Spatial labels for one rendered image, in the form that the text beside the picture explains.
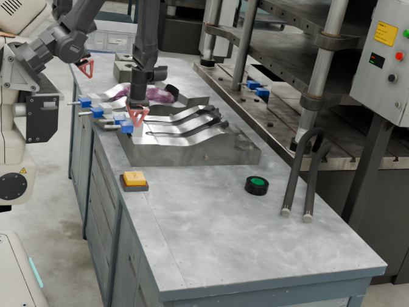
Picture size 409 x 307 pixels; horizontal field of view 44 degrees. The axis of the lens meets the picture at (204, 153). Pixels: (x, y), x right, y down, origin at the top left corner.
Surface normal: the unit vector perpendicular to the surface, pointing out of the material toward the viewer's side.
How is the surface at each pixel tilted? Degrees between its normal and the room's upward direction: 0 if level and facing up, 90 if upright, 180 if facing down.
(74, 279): 0
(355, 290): 90
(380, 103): 90
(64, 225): 0
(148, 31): 101
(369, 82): 90
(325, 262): 0
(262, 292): 90
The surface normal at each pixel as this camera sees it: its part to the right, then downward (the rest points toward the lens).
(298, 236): 0.17, -0.89
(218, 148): 0.34, 0.46
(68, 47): 0.60, 0.61
